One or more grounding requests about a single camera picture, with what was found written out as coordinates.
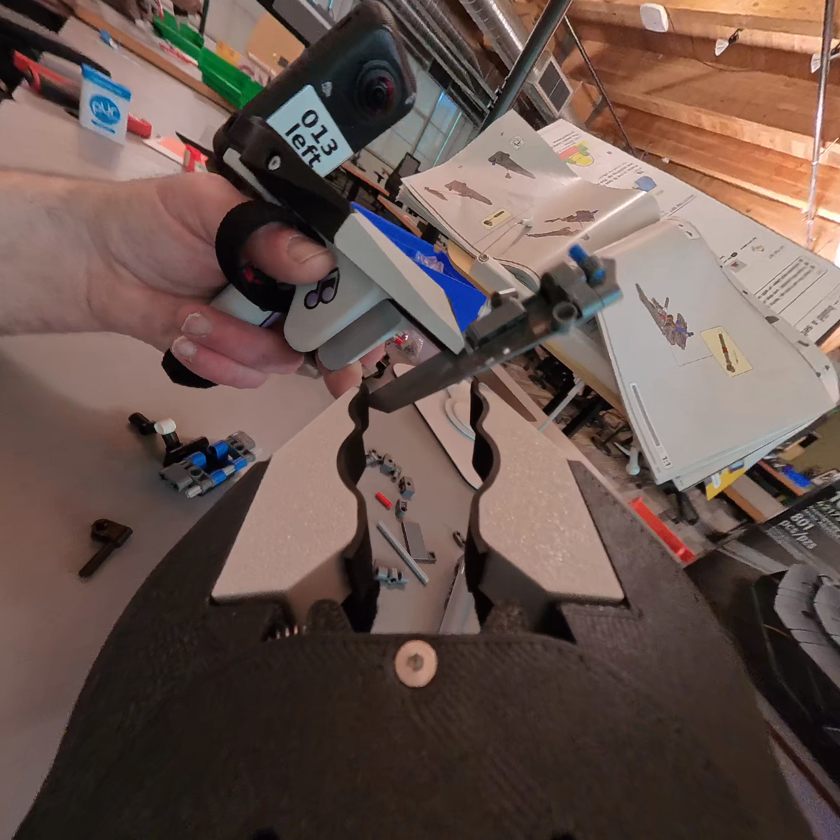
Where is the white printed sign board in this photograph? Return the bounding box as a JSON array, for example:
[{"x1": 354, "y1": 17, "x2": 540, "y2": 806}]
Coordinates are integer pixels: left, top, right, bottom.
[{"x1": 538, "y1": 118, "x2": 840, "y2": 358}]

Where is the red black hand tool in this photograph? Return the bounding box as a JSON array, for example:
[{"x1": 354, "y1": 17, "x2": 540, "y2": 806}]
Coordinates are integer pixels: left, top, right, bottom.
[{"x1": 12, "y1": 51, "x2": 153, "y2": 137}]

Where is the blue white table card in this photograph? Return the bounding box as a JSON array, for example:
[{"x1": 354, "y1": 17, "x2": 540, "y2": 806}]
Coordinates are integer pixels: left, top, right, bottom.
[{"x1": 79, "y1": 63, "x2": 133, "y2": 147}]

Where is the silver ventilation duct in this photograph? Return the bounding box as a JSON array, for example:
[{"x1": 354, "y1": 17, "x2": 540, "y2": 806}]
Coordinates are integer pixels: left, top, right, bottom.
[{"x1": 394, "y1": 0, "x2": 565, "y2": 116}]

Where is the red white card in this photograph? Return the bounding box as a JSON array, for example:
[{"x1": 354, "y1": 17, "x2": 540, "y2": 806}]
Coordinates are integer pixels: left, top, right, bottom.
[{"x1": 141, "y1": 131, "x2": 212, "y2": 173}]

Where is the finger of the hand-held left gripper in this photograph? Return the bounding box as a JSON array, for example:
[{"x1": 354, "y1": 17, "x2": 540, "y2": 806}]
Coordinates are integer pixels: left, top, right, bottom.
[
  {"x1": 315, "y1": 303, "x2": 411, "y2": 373},
  {"x1": 335, "y1": 213, "x2": 470, "y2": 355}
]

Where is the blue plastic storage bin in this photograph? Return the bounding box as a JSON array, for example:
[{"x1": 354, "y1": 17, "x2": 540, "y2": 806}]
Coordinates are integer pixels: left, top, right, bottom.
[{"x1": 351, "y1": 200, "x2": 491, "y2": 333}]

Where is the orange-striped grey lego panel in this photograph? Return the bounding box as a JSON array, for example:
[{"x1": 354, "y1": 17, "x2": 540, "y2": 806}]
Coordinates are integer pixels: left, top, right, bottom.
[{"x1": 369, "y1": 243, "x2": 624, "y2": 416}]

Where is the green plastic bin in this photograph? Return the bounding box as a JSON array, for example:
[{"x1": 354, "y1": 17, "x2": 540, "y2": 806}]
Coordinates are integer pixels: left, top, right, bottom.
[
  {"x1": 153, "y1": 13, "x2": 206, "y2": 50},
  {"x1": 199, "y1": 45, "x2": 265, "y2": 110}
]

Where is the red plastic tray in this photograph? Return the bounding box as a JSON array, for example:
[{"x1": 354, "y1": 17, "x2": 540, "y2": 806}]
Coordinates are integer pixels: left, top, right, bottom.
[{"x1": 627, "y1": 495, "x2": 698, "y2": 565}]

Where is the blue black lego sub-assembly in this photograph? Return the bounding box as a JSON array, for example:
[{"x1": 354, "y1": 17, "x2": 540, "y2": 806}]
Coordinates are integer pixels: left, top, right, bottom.
[{"x1": 128, "y1": 412, "x2": 258, "y2": 500}]

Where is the cluster of dark grey connectors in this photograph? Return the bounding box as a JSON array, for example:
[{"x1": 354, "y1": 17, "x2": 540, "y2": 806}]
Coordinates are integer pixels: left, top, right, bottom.
[{"x1": 365, "y1": 448, "x2": 417, "y2": 521}]

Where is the grey flat lego plate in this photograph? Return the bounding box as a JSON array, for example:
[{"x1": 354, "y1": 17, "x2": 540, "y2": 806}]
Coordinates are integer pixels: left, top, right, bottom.
[{"x1": 399, "y1": 521, "x2": 438, "y2": 565}]

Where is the person's left hand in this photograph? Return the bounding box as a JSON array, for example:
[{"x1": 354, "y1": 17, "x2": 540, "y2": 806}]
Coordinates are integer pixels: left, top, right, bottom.
[{"x1": 85, "y1": 172, "x2": 388, "y2": 399}]

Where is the metal ceiling pipe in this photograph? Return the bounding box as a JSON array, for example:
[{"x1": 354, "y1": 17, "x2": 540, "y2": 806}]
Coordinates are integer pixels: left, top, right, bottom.
[{"x1": 810, "y1": 0, "x2": 840, "y2": 217}]

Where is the dark lego set box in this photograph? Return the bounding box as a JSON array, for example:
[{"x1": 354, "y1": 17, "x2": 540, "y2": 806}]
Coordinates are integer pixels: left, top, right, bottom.
[{"x1": 682, "y1": 482, "x2": 840, "y2": 772}]

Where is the white book stand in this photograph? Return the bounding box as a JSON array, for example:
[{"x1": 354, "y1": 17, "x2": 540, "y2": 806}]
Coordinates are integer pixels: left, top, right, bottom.
[{"x1": 412, "y1": 246, "x2": 641, "y2": 490}]

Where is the open lego instruction booklet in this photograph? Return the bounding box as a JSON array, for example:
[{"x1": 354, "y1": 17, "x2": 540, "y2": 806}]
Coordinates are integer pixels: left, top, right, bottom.
[{"x1": 397, "y1": 108, "x2": 840, "y2": 492}]

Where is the black lego axle connector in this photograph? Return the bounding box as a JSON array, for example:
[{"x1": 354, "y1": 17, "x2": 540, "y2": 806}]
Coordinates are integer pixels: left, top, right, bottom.
[{"x1": 77, "y1": 518, "x2": 133, "y2": 580}]

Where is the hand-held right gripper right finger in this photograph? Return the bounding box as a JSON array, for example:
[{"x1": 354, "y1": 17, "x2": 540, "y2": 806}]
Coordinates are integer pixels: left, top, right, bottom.
[{"x1": 465, "y1": 379, "x2": 624, "y2": 610}]

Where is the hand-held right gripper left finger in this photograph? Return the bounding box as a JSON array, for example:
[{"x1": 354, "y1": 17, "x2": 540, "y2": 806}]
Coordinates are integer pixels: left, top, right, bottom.
[{"x1": 211, "y1": 384, "x2": 371, "y2": 603}]

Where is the black metal pole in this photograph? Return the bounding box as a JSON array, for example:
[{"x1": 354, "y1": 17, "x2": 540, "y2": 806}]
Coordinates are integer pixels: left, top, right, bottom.
[{"x1": 482, "y1": 0, "x2": 573, "y2": 124}]

